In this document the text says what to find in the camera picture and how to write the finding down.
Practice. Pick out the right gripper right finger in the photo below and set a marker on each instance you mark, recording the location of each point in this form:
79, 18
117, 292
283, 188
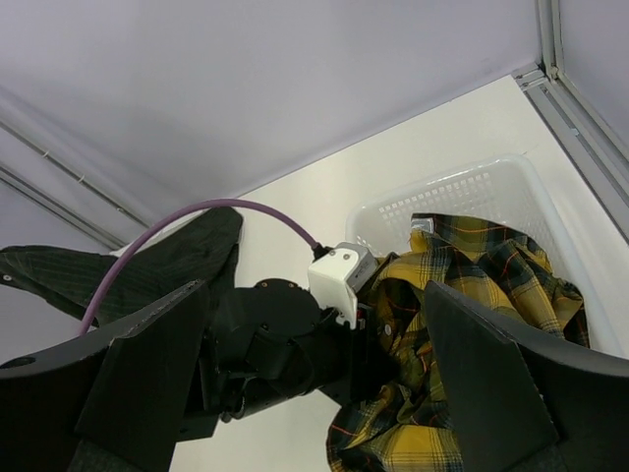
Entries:
522, 399

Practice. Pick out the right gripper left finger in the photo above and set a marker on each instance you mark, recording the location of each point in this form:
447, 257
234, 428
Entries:
109, 400

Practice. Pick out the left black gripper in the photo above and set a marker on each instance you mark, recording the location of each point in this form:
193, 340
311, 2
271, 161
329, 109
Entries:
348, 365

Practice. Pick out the yellow plaid flannel shirt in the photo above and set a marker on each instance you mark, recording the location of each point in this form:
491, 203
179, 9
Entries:
407, 425

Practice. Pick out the white plastic basket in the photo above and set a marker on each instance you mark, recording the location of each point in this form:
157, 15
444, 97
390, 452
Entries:
505, 190

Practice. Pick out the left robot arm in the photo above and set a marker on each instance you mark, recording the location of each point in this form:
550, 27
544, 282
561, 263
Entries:
272, 342

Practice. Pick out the black pinstripe shirt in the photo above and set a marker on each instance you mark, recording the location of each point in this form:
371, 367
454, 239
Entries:
206, 248

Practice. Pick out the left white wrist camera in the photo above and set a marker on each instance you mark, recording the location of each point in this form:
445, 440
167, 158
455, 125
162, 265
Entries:
336, 278

